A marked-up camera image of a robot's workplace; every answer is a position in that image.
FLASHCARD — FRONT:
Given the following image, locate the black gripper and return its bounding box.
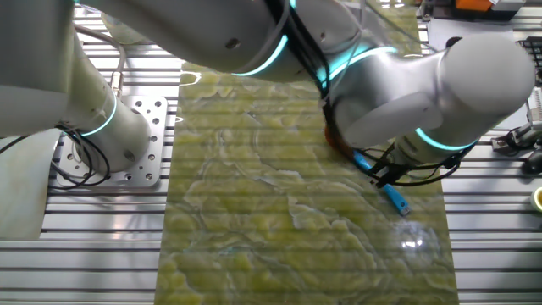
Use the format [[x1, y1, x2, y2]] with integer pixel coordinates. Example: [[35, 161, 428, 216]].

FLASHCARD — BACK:
[[368, 157, 415, 190]]

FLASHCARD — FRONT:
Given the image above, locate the blue handled brown bristle brush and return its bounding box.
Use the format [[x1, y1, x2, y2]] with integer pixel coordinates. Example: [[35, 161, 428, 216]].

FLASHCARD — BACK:
[[324, 122, 412, 217]]

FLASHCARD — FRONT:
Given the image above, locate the green marble pattern mat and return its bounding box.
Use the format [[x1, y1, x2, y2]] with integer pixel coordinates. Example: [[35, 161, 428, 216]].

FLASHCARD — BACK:
[[154, 3, 461, 305]]

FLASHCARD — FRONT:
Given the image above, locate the grey metal clamp device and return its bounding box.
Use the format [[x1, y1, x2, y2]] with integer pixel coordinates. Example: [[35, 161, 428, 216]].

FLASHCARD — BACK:
[[490, 122, 542, 154]]

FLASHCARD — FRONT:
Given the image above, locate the black rounded device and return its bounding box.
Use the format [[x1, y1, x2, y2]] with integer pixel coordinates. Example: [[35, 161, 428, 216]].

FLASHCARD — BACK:
[[521, 147, 542, 175]]

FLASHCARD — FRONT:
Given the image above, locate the white ribbed block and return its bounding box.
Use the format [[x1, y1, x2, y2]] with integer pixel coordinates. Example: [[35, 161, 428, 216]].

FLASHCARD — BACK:
[[527, 86, 542, 124]]

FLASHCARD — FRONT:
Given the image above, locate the paper sheet with printed table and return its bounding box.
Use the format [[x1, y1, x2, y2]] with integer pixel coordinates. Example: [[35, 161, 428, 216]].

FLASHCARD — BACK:
[[425, 19, 530, 130]]

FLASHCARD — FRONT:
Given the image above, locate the orange grey device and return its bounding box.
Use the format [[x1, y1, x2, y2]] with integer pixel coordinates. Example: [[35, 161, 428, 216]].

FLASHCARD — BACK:
[[417, 0, 526, 22]]

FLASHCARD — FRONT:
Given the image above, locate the black keyboard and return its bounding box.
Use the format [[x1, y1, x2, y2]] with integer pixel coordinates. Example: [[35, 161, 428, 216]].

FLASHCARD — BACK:
[[518, 36, 542, 86]]

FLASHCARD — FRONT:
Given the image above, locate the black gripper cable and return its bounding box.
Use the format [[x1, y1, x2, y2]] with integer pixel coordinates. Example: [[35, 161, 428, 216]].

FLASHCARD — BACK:
[[266, 0, 465, 188]]

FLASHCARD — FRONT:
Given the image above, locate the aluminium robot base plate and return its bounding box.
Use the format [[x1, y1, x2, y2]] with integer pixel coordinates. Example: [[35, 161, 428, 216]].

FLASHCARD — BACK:
[[54, 95, 169, 189]]

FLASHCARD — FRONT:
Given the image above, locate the grey cable with metal connector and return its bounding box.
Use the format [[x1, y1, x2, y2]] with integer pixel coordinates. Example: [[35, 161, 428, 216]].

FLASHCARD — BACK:
[[74, 25, 128, 97]]

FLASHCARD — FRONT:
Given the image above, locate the black base cable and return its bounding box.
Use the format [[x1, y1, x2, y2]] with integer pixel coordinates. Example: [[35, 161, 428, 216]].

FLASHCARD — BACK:
[[0, 125, 112, 187]]

